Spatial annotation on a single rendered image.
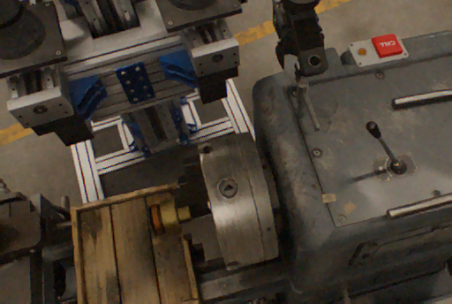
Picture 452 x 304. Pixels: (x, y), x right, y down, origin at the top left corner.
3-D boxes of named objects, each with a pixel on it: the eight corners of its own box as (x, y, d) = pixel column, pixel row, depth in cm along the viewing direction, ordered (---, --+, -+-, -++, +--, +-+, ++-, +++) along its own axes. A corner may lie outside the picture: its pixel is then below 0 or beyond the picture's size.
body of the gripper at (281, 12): (308, 19, 87) (313, -34, 76) (321, 51, 83) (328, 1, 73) (270, 26, 86) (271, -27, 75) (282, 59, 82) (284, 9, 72)
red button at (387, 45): (392, 38, 110) (394, 32, 108) (402, 56, 107) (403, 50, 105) (370, 42, 109) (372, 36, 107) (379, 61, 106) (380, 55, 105)
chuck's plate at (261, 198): (246, 153, 127) (247, 110, 96) (274, 260, 119) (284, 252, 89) (235, 155, 126) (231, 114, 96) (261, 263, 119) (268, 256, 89)
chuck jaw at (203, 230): (226, 210, 103) (237, 257, 97) (228, 218, 107) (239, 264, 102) (179, 222, 101) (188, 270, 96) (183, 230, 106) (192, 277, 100)
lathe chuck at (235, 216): (234, 155, 126) (231, 114, 96) (261, 263, 119) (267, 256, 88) (203, 163, 125) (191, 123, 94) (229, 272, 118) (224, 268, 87)
